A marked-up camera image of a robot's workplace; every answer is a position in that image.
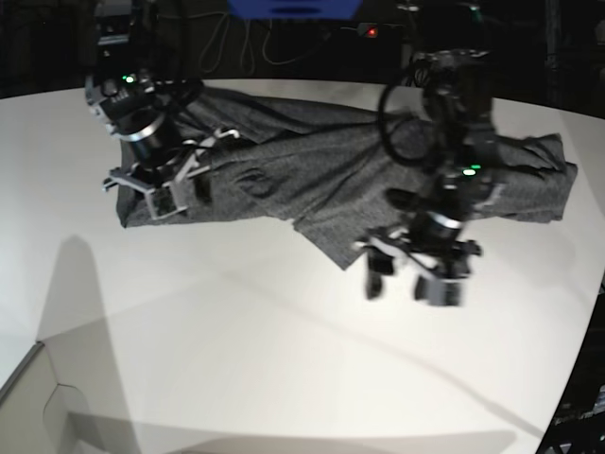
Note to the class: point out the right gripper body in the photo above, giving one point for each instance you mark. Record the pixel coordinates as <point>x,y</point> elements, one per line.
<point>160,171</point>

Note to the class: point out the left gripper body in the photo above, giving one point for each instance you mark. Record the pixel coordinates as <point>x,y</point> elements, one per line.
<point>441,269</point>

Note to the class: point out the grey long-sleeve t-shirt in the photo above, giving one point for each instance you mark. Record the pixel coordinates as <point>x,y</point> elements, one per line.
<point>322,166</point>

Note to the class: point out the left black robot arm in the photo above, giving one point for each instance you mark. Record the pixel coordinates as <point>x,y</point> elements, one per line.
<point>461,169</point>

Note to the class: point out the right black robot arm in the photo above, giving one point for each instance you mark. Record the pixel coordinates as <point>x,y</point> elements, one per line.
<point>145,112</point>

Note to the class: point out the blue plastic box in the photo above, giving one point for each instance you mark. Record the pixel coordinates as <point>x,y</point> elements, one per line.
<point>295,9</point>

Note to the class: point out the black power strip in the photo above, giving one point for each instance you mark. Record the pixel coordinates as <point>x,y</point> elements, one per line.
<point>385,32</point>

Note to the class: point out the grey side table panel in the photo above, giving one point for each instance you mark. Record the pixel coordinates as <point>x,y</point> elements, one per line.
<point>38,413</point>

